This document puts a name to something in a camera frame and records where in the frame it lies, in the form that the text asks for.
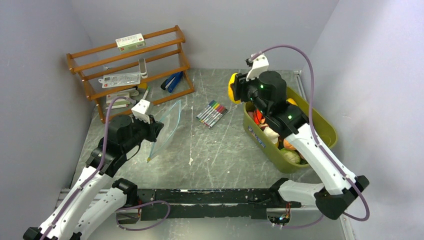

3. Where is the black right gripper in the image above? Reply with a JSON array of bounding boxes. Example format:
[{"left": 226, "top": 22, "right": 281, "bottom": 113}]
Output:
[{"left": 231, "top": 68, "right": 270, "bottom": 118}]

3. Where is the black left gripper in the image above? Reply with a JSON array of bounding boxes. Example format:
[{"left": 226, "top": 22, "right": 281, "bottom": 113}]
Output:
[{"left": 122, "top": 113, "right": 164, "bottom": 152}]

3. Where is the yellow toy mango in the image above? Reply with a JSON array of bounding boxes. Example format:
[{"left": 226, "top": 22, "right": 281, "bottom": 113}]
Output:
[{"left": 227, "top": 73, "right": 241, "bottom": 105}]

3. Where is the clear zip top bag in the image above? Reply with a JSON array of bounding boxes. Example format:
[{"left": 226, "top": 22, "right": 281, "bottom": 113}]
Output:
[{"left": 147, "top": 100, "right": 181, "bottom": 162}]

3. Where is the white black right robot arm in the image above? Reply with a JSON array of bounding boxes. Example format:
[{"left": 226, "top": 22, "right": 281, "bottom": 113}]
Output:
[{"left": 228, "top": 70, "right": 370, "bottom": 222}]

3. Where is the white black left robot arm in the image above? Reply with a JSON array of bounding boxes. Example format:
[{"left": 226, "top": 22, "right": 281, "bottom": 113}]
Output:
[{"left": 23, "top": 115, "right": 164, "bottom": 240}]

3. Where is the red toy carrot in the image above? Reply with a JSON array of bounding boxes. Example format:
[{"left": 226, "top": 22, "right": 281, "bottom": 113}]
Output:
[{"left": 253, "top": 109, "right": 266, "bottom": 126}]

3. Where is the coloured marker pen set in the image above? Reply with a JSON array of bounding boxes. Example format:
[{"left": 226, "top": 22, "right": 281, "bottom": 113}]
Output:
[{"left": 196, "top": 100, "right": 228, "bottom": 129}]

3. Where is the small white box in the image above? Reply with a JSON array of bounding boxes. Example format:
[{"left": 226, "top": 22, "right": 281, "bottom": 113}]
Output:
[{"left": 105, "top": 92, "right": 131, "bottom": 109}]

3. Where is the white green marker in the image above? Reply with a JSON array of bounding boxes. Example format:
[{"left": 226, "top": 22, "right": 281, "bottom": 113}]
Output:
[{"left": 139, "top": 86, "right": 151, "bottom": 104}]

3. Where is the blue stapler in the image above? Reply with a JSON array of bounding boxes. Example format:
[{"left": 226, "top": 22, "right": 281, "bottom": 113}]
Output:
[{"left": 160, "top": 71, "right": 184, "bottom": 93}]

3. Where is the wooden three-tier rack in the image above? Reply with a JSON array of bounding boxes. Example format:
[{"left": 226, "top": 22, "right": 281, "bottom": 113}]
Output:
[{"left": 66, "top": 25, "right": 195, "bottom": 123}]

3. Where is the flat white package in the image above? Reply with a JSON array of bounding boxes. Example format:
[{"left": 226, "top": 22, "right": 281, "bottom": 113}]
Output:
[{"left": 98, "top": 72, "right": 141, "bottom": 89}]

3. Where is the white upright device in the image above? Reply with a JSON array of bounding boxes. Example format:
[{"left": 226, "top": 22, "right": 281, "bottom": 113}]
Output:
[{"left": 138, "top": 58, "right": 148, "bottom": 79}]

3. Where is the green toy cabbage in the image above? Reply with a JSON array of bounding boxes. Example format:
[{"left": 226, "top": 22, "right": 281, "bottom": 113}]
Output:
[{"left": 280, "top": 148, "right": 301, "bottom": 165}]

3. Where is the white green box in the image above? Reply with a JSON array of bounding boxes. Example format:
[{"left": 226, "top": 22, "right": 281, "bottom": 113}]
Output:
[{"left": 115, "top": 33, "right": 146, "bottom": 54}]

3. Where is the olive green plastic bin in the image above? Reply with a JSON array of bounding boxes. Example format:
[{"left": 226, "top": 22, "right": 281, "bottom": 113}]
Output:
[{"left": 242, "top": 102, "right": 338, "bottom": 174}]

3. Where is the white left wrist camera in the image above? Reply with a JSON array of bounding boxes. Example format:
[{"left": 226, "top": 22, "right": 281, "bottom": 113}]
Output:
[{"left": 130, "top": 99, "right": 152, "bottom": 124}]

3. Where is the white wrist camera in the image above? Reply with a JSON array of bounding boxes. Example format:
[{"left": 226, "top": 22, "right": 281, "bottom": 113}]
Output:
[
  {"left": 130, "top": 99, "right": 152, "bottom": 124},
  {"left": 246, "top": 53, "right": 269, "bottom": 82}
]

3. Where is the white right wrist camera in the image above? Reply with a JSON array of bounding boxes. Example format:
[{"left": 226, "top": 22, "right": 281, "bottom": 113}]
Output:
[{"left": 246, "top": 53, "right": 269, "bottom": 82}]

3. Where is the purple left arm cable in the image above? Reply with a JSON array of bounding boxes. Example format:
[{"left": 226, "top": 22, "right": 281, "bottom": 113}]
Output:
[{"left": 39, "top": 96, "right": 133, "bottom": 240}]

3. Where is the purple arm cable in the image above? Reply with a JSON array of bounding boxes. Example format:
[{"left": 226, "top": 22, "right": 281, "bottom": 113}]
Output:
[
  {"left": 246, "top": 44, "right": 371, "bottom": 222},
  {"left": 39, "top": 96, "right": 133, "bottom": 240}
]

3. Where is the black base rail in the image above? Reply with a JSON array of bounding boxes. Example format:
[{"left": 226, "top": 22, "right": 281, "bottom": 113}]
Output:
[{"left": 137, "top": 188, "right": 301, "bottom": 221}]

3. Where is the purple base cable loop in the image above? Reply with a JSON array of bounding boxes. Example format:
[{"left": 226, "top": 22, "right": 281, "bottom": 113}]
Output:
[{"left": 115, "top": 199, "right": 172, "bottom": 232}]

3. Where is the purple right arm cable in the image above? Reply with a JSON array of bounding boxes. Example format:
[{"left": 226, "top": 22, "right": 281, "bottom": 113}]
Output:
[{"left": 246, "top": 44, "right": 371, "bottom": 222}]

